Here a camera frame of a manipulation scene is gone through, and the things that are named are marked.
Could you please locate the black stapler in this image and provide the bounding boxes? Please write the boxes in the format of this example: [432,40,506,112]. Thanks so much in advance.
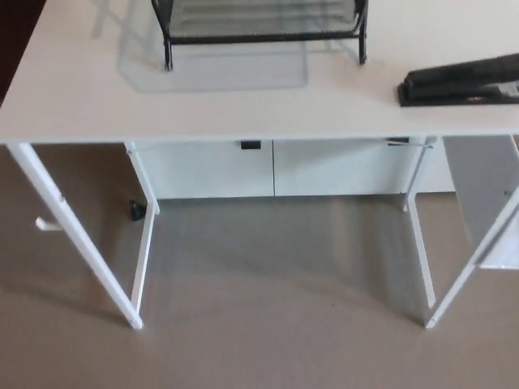
[397,53,519,109]

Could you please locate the small black floor object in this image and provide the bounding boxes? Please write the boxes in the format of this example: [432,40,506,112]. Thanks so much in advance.
[128,199,146,222]

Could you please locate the white desk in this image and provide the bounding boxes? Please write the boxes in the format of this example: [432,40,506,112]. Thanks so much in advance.
[0,0,519,330]

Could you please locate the white low cabinet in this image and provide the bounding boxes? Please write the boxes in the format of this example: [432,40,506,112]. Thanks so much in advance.
[124,137,455,200]

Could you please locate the black mesh file tray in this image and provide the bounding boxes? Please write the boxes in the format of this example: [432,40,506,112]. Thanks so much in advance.
[150,0,370,72]

